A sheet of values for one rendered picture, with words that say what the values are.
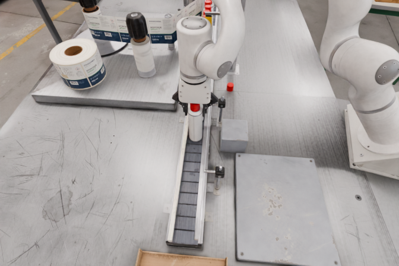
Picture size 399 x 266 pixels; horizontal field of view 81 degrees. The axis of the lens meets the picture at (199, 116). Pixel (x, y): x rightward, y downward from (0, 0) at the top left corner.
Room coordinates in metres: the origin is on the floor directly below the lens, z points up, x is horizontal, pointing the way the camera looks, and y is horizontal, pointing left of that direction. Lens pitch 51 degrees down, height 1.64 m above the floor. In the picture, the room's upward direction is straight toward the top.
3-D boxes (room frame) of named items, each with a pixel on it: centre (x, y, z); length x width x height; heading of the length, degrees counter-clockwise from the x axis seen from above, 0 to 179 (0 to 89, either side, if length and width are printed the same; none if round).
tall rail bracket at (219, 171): (0.33, -0.04, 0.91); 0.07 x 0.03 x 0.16; 85
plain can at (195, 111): (0.52, 0.01, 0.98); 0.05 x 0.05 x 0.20
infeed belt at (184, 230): (0.96, -0.02, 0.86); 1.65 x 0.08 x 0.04; 175
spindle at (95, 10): (1.19, 0.56, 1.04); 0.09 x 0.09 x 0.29
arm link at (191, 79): (0.52, 0.01, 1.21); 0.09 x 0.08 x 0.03; 85
